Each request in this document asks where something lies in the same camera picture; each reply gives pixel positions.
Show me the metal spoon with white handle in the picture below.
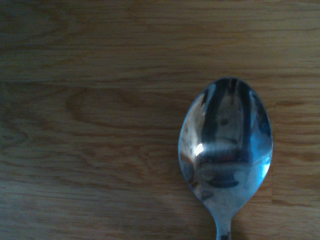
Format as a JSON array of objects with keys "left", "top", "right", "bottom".
[{"left": 177, "top": 76, "right": 274, "bottom": 240}]

